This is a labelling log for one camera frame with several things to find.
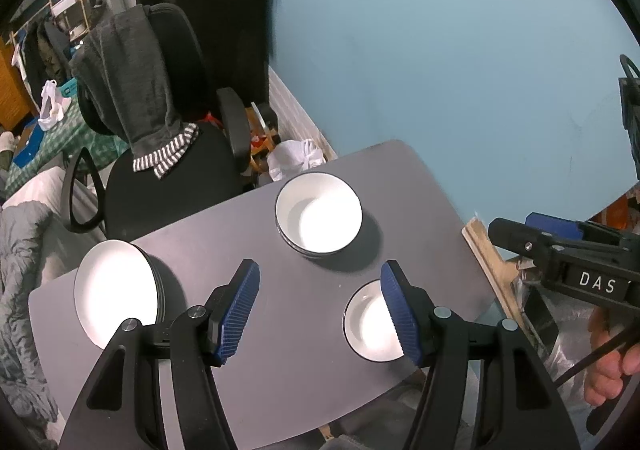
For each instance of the wooden wardrobe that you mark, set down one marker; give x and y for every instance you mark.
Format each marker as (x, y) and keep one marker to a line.
(10, 85)

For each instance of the grey sweater with striped cuffs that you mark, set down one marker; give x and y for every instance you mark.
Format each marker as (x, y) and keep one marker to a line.
(125, 80)

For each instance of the grey quilt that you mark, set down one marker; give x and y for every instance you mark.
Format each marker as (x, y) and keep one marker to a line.
(20, 305)

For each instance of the wooden plank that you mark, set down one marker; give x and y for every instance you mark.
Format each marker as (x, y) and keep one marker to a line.
(492, 265)

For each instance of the blue box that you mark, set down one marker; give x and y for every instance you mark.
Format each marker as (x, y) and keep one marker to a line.
(30, 145)

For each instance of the green checked blanket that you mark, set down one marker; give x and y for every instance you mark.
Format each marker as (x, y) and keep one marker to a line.
(55, 140)

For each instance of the black flat device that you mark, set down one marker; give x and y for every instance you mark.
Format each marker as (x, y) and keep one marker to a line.
(542, 320)

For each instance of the black office chair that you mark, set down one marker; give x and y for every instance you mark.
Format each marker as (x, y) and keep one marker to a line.
(170, 190)

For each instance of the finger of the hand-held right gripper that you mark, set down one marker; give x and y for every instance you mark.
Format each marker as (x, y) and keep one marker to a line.
(555, 226)
(515, 235)

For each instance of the person's right hand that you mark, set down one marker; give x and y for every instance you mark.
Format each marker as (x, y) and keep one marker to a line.
(607, 375)

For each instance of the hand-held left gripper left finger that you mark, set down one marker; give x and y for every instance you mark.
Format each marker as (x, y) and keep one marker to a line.
(237, 315)

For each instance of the small white bowl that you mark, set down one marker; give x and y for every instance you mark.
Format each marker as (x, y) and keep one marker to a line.
(370, 325)

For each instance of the white plate with dark rim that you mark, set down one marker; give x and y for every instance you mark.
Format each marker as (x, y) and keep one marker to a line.
(110, 295)
(160, 287)

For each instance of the clear plastic sheet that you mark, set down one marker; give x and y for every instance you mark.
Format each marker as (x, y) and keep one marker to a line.
(570, 345)

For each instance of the white pillow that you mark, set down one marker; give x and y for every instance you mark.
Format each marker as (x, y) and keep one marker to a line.
(35, 190)

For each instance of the orange object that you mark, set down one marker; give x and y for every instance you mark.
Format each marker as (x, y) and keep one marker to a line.
(260, 143)

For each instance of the white cloth bag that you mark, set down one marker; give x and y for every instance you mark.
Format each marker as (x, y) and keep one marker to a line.
(50, 103)

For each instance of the white plastic bag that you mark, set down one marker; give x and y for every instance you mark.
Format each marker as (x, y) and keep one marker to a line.
(295, 160)

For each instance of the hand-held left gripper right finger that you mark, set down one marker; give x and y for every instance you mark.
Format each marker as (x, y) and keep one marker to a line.
(400, 315)

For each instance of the grey bed sheet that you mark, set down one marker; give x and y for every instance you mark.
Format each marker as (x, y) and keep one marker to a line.
(60, 250)

